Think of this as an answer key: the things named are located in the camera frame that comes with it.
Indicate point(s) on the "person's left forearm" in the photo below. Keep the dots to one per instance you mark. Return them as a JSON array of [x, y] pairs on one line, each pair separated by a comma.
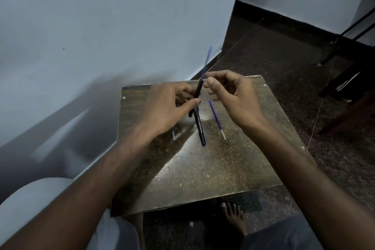
[[82, 194]]

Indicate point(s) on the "blue ink refill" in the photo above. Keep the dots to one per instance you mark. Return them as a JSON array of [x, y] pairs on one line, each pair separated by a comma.
[[174, 135], [207, 59], [218, 121]]

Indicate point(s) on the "person's right forearm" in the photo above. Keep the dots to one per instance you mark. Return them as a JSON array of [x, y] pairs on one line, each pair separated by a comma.
[[307, 188]]

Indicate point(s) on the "black floor mat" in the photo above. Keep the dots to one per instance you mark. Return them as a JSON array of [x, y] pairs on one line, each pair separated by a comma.
[[249, 203]]

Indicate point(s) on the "dark blue pen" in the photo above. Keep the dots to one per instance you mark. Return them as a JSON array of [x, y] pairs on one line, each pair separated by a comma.
[[198, 90], [201, 132]]

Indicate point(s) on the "small wooden table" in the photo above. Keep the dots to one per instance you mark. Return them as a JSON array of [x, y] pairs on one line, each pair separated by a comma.
[[199, 176]]

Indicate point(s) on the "person's right leg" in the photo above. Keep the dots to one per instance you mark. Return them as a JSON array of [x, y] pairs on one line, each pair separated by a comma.
[[278, 235]]

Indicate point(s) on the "person's bare right foot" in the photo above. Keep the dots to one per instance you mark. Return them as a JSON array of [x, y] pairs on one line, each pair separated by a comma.
[[235, 219]]

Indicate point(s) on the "person's left hand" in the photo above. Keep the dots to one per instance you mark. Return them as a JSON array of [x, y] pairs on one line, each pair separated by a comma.
[[164, 109]]

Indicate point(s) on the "person's left leg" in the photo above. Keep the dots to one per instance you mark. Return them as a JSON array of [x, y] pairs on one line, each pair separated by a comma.
[[32, 206]]

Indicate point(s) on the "person's leg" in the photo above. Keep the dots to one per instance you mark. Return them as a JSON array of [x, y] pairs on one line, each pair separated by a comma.
[[32, 206], [278, 235]]

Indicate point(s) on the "person's right hand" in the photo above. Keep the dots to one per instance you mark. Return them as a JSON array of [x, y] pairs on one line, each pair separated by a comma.
[[240, 97]]

